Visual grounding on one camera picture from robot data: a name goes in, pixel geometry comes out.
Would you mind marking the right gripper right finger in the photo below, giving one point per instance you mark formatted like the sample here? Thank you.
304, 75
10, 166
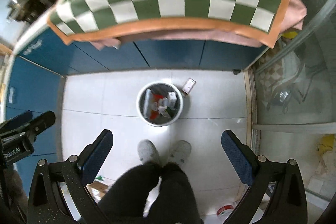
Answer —
241, 157

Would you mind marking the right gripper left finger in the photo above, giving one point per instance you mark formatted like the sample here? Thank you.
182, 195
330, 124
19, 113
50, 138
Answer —
93, 156

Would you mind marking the white long toothpaste box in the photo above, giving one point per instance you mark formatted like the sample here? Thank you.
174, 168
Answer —
147, 105

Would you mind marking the red wrapper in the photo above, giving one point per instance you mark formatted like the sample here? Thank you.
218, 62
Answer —
157, 97

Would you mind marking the pink yellow small box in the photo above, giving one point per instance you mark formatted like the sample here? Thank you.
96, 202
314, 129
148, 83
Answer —
188, 86

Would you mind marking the green white medicine sachet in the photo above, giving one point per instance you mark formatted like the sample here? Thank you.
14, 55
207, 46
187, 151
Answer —
169, 112

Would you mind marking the small white medicine box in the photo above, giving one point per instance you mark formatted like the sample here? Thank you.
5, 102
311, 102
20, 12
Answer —
171, 99

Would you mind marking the white trash bin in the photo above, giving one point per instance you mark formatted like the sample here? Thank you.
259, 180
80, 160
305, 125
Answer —
157, 119

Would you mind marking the red white tape roll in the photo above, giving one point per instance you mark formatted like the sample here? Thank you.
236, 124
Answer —
225, 210

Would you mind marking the left grey shoe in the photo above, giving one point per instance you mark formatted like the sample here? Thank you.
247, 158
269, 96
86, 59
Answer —
147, 152

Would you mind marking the grey shoe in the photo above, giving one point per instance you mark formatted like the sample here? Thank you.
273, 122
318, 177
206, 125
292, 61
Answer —
179, 153
147, 152

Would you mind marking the right grey shoe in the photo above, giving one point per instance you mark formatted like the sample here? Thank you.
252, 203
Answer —
179, 153

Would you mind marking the black trouser legs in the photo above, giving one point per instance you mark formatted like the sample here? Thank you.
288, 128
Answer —
151, 193

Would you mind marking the glass sliding door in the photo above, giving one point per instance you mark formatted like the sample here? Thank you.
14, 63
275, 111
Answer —
296, 102

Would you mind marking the green white checkered tablecloth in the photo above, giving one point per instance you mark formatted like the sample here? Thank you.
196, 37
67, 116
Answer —
250, 23

